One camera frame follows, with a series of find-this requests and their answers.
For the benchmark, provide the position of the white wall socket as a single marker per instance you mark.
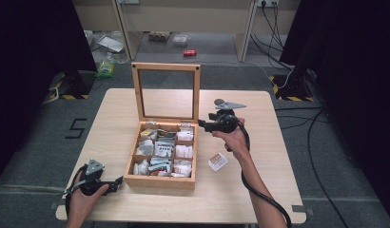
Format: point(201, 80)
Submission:
point(267, 2)

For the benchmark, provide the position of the group of tea packets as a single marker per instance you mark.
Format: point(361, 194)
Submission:
point(164, 148)

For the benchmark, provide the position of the black curtain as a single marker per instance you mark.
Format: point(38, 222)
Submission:
point(358, 79)
point(31, 63)

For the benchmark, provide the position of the wooden box with glass lid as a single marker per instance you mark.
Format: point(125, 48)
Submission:
point(158, 182)

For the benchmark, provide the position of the red drink can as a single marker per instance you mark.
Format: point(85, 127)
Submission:
point(190, 53)

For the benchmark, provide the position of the brown cardboard egg carton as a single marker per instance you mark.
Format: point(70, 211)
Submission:
point(159, 36)

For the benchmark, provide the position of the white tea packet brown label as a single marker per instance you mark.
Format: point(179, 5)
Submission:
point(218, 162)

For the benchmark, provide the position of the green plastic bottle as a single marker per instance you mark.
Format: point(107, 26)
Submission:
point(106, 68)

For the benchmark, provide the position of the black stand base hazard tape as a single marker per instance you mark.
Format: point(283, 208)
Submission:
point(294, 85)
point(75, 84)

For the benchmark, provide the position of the grey table grommet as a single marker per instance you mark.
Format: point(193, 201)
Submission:
point(218, 101)

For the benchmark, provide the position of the person's right hand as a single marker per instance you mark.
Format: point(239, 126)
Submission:
point(236, 141)

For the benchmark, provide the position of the clear plastic container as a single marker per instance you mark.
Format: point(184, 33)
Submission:
point(179, 40)

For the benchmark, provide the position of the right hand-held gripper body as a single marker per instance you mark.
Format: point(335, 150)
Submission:
point(226, 122)

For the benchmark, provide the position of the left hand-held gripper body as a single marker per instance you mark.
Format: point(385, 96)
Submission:
point(94, 167)

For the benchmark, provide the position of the person's left hand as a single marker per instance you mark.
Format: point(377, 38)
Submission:
point(83, 202)

